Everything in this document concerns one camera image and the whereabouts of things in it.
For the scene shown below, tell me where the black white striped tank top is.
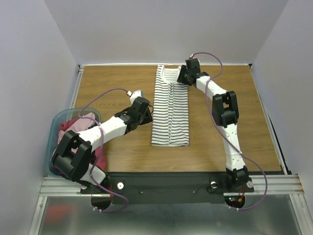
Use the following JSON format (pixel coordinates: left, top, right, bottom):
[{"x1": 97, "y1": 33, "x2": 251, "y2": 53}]
[{"x1": 151, "y1": 65, "x2": 189, "y2": 147}]

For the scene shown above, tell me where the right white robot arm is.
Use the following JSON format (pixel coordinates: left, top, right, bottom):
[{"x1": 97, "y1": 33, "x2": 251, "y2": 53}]
[{"x1": 177, "y1": 58, "x2": 249, "y2": 191}]

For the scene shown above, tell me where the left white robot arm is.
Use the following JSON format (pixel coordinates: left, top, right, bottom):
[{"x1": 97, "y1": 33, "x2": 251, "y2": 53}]
[{"x1": 51, "y1": 96, "x2": 152, "y2": 193}]

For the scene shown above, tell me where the pink tank top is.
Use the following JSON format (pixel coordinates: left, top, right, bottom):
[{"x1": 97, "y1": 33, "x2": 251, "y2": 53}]
[{"x1": 57, "y1": 112, "x2": 95, "y2": 144}]

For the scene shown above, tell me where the red tank top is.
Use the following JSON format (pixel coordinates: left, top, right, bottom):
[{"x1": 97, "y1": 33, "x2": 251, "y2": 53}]
[{"x1": 58, "y1": 118, "x2": 108, "y2": 172}]

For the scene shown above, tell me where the blue translucent plastic bin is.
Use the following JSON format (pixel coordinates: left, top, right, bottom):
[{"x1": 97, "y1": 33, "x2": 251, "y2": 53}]
[{"x1": 46, "y1": 108, "x2": 101, "y2": 182}]

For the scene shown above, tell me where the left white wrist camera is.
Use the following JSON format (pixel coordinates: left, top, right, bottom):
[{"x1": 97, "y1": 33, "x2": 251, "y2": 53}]
[{"x1": 127, "y1": 90, "x2": 144, "y2": 104}]

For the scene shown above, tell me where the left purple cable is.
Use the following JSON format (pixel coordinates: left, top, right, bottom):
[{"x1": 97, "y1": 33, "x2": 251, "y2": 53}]
[{"x1": 78, "y1": 88, "x2": 129, "y2": 213}]

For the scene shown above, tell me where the aluminium frame rail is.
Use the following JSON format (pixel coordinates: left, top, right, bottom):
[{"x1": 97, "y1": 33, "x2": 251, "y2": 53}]
[{"x1": 30, "y1": 65, "x2": 313, "y2": 235}]

